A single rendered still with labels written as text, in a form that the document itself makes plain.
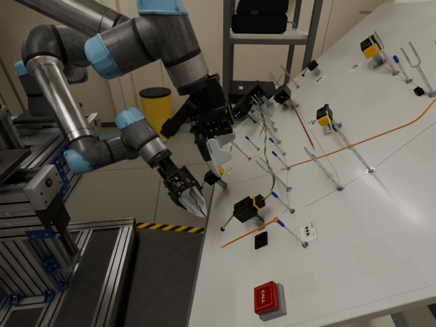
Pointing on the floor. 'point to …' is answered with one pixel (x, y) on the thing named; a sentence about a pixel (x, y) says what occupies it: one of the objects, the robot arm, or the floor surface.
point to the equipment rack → (266, 38)
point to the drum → (156, 106)
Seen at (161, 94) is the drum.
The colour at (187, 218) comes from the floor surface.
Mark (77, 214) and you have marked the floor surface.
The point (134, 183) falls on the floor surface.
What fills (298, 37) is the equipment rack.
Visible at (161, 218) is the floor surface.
